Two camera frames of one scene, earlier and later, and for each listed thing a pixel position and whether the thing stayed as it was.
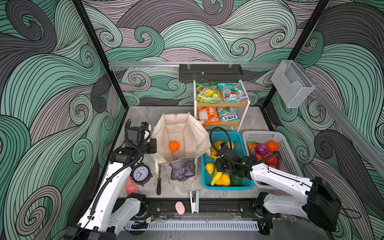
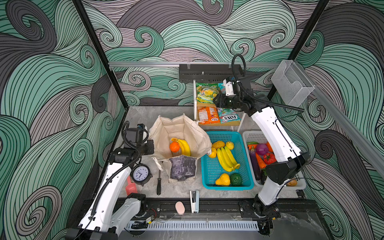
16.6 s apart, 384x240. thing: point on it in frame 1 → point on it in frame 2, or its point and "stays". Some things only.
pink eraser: [180, 208] stays
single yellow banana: [216, 176] → [184, 146]
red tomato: [271, 161] stays
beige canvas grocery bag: [194, 138] stays
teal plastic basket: [236, 137] stays
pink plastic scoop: [131, 187] stays
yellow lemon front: [209, 167] → [213, 153]
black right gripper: [218, 165] → [223, 101]
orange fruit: [174, 146] stays
